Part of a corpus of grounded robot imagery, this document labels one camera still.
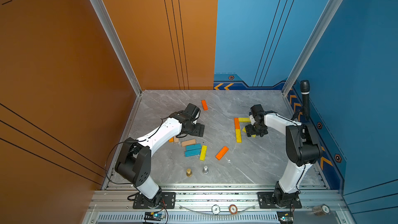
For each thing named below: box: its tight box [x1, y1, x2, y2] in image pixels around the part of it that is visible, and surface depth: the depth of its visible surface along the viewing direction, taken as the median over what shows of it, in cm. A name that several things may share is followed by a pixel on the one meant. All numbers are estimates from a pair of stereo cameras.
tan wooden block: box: [181, 138, 197, 147], surface depth 95 cm
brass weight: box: [186, 168, 193, 178], surface depth 82 cm
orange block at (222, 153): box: [215, 145, 230, 161], surface depth 90 cm
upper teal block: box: [185, 143, 202, 151], surface depth 92 cm
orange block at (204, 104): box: [201, 99, 209, 111], surface depth 115 cm
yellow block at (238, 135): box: [235, 128, 243, 144], surface depth 97 cm
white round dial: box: [211, 204, 221, 216], surface depth 72 cm
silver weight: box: [202, 165, 209, 175], surface depth 82 cm
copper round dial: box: [228, 203, 238, 215], surface depth 72 cm
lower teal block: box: [184, 148, 201, 158], surface depth 90 cm
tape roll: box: [311, 203, 331, 216], surface depth 68 cm
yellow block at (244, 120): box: [238, 117, 251, 123], surface depth 105 cm
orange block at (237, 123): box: [233, 117, 241, 130], surface depth 104 cm
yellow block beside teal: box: [199, 145, 208, 162], surface depth 89 cm
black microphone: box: [300, 79, 310, 121], surface depth 82 cm
